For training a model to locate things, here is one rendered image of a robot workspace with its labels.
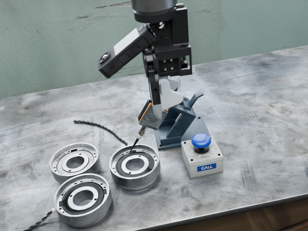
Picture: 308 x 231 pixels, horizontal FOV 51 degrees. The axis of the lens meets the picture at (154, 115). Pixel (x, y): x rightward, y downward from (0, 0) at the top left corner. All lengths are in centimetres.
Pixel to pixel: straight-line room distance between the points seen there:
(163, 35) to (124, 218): 34
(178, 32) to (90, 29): 168
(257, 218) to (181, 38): 56
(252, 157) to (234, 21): 175
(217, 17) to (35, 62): 128
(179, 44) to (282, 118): 39
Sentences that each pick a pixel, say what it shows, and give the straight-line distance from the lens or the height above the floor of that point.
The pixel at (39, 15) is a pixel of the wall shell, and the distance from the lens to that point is 221.
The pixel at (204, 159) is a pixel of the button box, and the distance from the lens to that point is 65.
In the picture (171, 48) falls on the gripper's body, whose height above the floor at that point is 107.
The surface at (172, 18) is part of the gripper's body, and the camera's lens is 54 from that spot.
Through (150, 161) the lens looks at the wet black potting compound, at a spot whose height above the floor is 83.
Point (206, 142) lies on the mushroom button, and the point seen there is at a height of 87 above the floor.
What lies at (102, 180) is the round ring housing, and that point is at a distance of 65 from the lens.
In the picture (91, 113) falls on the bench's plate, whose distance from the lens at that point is 92.
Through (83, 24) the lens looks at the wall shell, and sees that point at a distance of 220.
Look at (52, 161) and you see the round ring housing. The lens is 73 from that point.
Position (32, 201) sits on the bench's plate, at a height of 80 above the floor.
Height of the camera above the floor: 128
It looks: 34 degrees down
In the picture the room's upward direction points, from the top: 7 degrees counter-clockwise
